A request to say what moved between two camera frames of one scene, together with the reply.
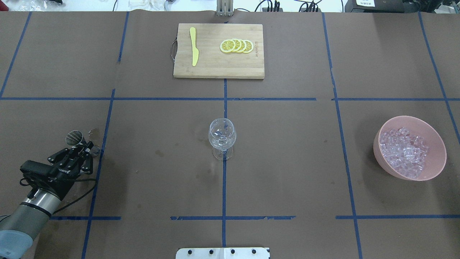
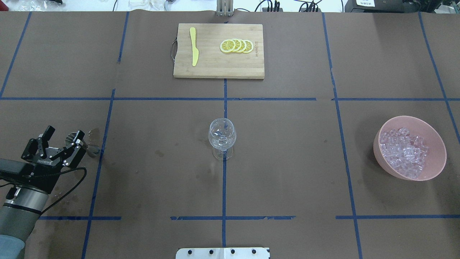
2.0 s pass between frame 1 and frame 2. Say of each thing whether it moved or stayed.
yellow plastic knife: stayed
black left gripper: moved
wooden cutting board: stayed
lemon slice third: stayed
